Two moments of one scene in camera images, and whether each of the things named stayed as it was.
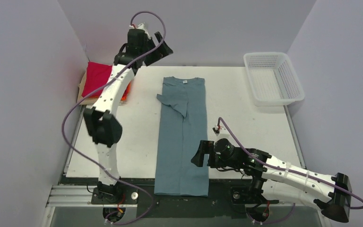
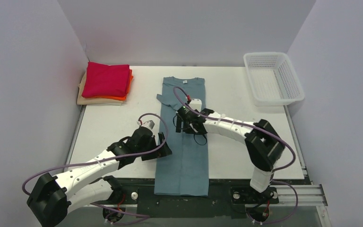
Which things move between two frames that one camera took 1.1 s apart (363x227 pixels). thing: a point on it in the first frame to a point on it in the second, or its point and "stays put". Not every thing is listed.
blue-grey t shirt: [182, 124] stays put
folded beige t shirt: [89, 100] stays put
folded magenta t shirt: [97, 75] stays put
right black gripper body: [206, 153] to [181, 122]
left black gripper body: [156, 49] to [156, 147]
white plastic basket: [272, 79] stays put
